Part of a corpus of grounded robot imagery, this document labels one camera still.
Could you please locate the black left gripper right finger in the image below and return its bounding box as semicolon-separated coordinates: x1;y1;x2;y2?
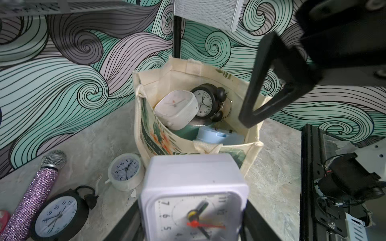
241;200;281;241

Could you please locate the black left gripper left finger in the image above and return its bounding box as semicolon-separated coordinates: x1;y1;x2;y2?
104;201;143;241

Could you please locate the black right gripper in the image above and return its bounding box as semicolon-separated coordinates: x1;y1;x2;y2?
239;1;386;128

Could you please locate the small pink square clock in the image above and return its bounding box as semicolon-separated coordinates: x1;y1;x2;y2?
139;154;249;241

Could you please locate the black twin-bell alarm clock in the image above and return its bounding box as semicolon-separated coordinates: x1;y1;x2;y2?
191;83;233;123

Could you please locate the blue square alarm clock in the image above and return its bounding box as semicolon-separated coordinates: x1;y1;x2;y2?
196;127;245;146

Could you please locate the cream floral canvas bag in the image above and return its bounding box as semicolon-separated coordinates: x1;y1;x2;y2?
133;57;263;174

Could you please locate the white square alarm clock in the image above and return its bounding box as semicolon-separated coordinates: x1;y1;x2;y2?
154;90;199;131

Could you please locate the green round alarm clock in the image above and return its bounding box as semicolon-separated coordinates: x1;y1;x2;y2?
171;122;213;141

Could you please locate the small white round clock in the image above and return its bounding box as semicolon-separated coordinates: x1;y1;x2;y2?
105;153;145;192

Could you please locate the small black twin-bell clock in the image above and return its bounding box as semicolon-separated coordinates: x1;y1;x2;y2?
30;185;98;241

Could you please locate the white bunny figurine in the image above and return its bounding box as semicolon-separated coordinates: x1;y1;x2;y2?
0;210;11;234

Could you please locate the clear plastic wall holder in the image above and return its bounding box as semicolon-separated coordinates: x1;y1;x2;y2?
173;0;244;32

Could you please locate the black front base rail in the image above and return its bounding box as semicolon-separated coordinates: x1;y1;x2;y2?
300;124;357;241

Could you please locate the white slotted cable duct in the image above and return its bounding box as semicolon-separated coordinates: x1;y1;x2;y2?
345;213;368;241

